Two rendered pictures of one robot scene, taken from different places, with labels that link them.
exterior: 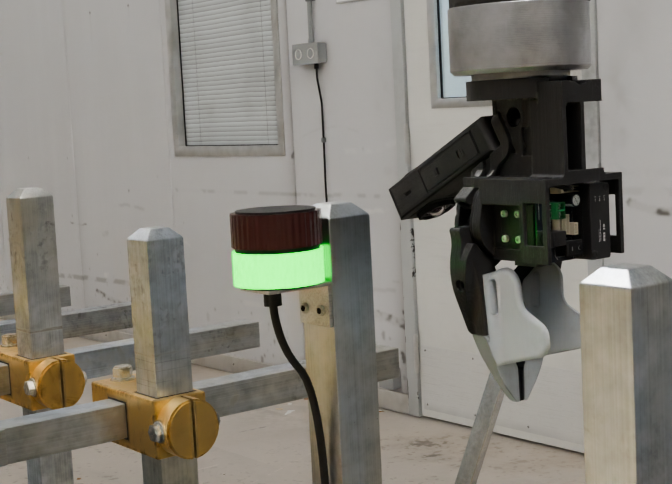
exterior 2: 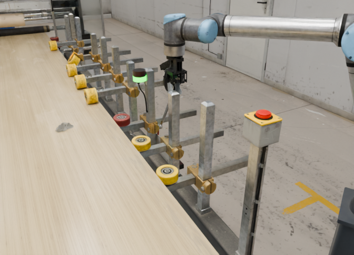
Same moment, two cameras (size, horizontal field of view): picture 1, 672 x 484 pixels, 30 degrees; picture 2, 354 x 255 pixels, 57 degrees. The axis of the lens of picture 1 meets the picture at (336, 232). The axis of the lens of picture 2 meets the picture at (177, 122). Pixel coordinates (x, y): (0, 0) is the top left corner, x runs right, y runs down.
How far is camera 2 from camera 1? 0.76 m
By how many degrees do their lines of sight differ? 23
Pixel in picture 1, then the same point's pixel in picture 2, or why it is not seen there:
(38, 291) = (116, 63)
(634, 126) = (281, 2)
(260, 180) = (195, 2)
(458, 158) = (166, 64)
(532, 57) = (172, 55)
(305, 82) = not seen: outside the picture
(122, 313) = (137, 60)
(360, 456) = (151, 104)
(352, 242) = (150, 75)
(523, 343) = not seen: hidden behind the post
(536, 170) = (173, 70)
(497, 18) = (168, 48)
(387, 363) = not seen: hidden behind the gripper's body
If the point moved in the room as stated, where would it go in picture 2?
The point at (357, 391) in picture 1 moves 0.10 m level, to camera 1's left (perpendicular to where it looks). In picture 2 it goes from (151, 95) to (130, 94)
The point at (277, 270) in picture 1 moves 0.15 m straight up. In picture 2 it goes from (137, 79) to (136, 46)
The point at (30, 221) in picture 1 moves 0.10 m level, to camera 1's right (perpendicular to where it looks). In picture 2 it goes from (114, 51) to (131, 52)
